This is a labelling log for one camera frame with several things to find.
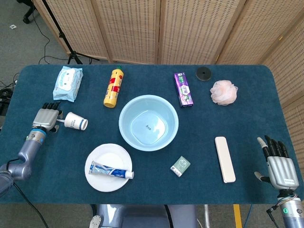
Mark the light blue plastic basin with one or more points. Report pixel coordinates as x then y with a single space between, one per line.
128 133

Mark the blue white toothpaste tube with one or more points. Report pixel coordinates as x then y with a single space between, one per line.
109 171

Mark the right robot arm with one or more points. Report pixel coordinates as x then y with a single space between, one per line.
293 209

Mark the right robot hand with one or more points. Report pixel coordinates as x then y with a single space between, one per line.
281 168

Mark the green white tissue pack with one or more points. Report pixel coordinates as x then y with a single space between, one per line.
181 165

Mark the pink bath pouf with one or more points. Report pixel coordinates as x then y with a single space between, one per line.
224 93

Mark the yellow bottle red label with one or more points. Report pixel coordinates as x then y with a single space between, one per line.
114 88

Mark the purple box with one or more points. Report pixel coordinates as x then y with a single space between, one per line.
184 90

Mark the black round disc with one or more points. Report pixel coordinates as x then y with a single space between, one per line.
203 74

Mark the black tripod stand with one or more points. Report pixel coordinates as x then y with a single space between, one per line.
64 35

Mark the light blue wet wipes pack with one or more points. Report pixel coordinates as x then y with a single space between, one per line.
67 83

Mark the grey robot torso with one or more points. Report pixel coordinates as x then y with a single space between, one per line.
142 216

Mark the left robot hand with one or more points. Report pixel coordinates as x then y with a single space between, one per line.
45 117

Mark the pink plastic case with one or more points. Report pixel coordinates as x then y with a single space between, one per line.
225 159

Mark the white paper plate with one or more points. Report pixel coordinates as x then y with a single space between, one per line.
109 154

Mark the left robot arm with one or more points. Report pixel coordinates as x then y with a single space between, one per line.
26 154

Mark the black office chair base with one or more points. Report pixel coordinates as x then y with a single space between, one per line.
28 16

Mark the white paper cup blue band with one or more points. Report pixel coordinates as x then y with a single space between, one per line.
72 120

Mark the wicker folding screen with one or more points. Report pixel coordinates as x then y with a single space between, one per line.
133 28

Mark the dark teal table cloth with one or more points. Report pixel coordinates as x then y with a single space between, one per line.
147 76

